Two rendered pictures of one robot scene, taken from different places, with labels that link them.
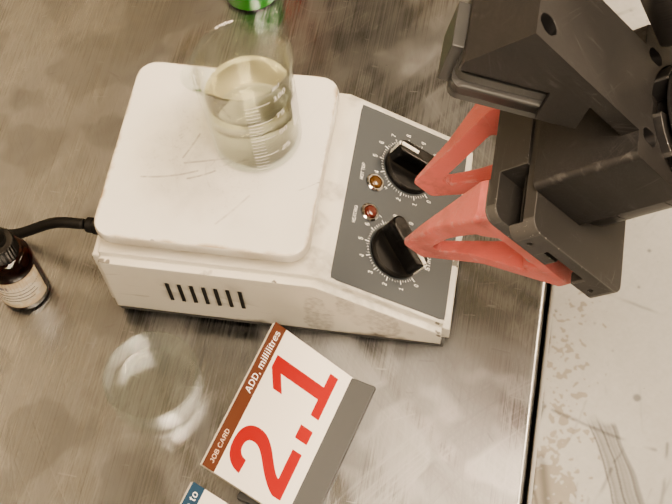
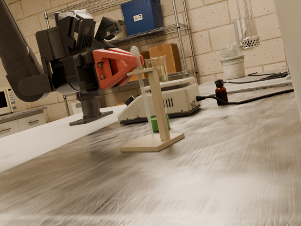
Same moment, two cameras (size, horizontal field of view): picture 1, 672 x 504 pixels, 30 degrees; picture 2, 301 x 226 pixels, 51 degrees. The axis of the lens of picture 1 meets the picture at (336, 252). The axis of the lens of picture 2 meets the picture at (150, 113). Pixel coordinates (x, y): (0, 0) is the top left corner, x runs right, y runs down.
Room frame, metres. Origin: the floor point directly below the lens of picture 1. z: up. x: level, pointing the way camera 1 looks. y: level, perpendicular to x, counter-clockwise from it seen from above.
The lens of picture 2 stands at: (1.23, 0.10, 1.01)
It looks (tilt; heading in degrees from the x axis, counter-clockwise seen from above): 7 degrees down; 187
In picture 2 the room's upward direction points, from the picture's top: 11 degrees counter-clockwise
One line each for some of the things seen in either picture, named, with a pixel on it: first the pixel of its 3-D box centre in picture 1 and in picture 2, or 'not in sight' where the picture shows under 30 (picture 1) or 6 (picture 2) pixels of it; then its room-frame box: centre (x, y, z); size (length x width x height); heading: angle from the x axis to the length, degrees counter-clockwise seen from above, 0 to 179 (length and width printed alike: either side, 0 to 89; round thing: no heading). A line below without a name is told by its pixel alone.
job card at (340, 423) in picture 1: (291, 424); not in sight; (0.26, 0.04, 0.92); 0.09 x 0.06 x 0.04; 149
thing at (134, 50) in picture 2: not in sight; (135, 60); (0.72, 0.03, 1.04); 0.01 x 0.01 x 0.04; 58
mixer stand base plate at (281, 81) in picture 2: not in sight; (254, 85); (0.07, 0.34, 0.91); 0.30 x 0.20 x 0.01; 73
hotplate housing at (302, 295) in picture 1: (273, 203); (162, 101); (0.39, 0.03, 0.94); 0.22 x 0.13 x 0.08; 74
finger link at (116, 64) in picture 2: not in sight; (116, 66); (0.71, -0.01, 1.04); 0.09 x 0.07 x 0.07; 58
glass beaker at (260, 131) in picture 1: (244, 100); (157, 70); (0.41, 0.04, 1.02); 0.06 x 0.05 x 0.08; 108
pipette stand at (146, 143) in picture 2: not in sight; (145, 107); (0.72, 0.03, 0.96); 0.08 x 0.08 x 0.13; 59
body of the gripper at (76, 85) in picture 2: not in sight; (91, 73); (0.66, -0.07, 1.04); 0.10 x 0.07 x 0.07; 148
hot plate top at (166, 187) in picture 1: (220, 157); (168, 83); (0.40, 0.06, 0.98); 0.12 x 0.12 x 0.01; 74
